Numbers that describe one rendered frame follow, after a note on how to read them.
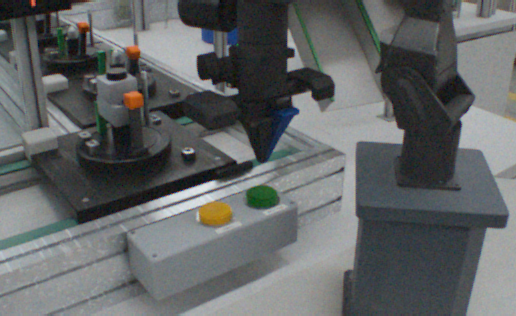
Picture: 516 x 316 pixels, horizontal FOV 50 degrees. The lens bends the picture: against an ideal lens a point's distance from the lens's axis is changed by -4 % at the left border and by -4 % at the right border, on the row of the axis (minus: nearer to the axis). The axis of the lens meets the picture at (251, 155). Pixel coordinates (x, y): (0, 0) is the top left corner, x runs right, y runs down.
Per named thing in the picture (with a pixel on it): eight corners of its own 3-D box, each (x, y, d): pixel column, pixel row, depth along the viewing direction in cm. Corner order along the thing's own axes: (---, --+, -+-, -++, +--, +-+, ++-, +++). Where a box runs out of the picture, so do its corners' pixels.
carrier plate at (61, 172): (237, 173, 83) (237, 159, 82) (78, 225, 70) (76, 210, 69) (159, 120, 101) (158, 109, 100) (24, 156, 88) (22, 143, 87)
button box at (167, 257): (298, 242, 76) (300, 202, 73) (156, 303, 65) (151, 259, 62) (266, 219, 81) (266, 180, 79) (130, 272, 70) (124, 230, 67)
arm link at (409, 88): (472, 117, 58) (481, 57, 56) (446, 147, 52) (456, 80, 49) (412, 103, 62) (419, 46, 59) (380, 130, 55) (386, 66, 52)
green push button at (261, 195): (283, 207, 74) (283, 193, 73) (258, 217, 72) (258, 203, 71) (264, 194, 77) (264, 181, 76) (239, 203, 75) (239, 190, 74)
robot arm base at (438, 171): (461, 191, 56) (471, 135, 53) (397, 186, 57) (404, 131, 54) (451, 160, 62) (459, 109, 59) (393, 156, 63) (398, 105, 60)
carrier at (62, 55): (147, 72, 125) (143, 15, 120) (40, 96, 112) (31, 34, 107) (105, 49, 143) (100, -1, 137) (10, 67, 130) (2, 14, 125)
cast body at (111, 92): (144, 120, 81) (140, 73, 78) (115, 128, 79) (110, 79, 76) (119, 103, 87) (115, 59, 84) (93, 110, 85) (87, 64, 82)
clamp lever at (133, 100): (147, 146, 79) (143, 94, 76) (134, 150, 78) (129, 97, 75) (136, 138, 82) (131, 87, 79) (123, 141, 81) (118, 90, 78)
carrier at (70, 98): (206, 105, 107) (204, 39, 102) (84, 136, 95) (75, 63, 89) (148, 73, 125) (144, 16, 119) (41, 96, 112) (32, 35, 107)
